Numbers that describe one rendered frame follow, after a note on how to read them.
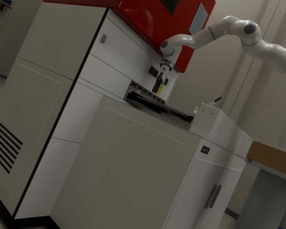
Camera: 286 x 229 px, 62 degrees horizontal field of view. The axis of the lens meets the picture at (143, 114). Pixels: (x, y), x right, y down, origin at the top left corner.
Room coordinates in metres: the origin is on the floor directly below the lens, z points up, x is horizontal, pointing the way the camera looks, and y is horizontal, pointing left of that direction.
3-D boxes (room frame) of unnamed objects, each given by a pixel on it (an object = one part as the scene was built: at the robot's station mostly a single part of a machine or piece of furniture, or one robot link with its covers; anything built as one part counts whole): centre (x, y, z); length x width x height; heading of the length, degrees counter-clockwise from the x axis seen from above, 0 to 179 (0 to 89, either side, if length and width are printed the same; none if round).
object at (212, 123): (1.26, -0.42, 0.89); 0.55 x 0.09 x 0.14; 143
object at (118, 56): (1.51, 0.13, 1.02); 0.81 x 0.03 x 0.40; 143
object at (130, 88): (1.64, 0.01, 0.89); 0.44 x 0.02 x 0.10; 143
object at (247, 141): (1.78, -0.47, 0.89); 0.62 x 0.35 x 0.14; 53
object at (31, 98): (1.71, 0.40, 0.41); 0.82 x 0.70 x 0.82; 143
